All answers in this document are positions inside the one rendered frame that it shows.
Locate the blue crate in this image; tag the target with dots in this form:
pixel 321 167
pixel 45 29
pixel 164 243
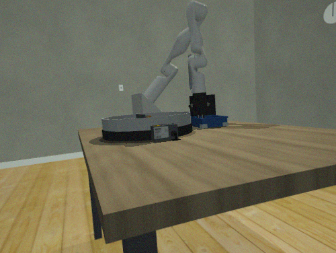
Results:
pixel 209 121

